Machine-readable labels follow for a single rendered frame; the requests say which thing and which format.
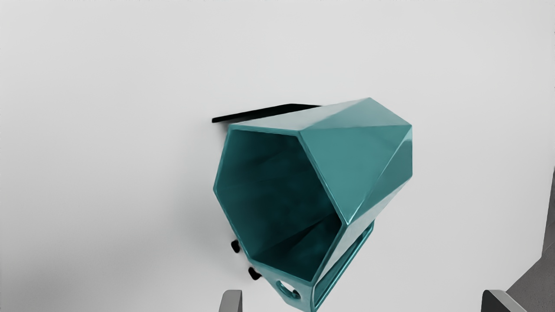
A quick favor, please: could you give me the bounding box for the teal faceted mug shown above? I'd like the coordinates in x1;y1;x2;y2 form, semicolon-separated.
213;97;413;312

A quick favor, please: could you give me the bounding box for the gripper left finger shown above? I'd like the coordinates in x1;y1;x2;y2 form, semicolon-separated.
219;290;243;312

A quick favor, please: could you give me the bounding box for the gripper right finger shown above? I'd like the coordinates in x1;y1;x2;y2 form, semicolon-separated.
481;289;527;312

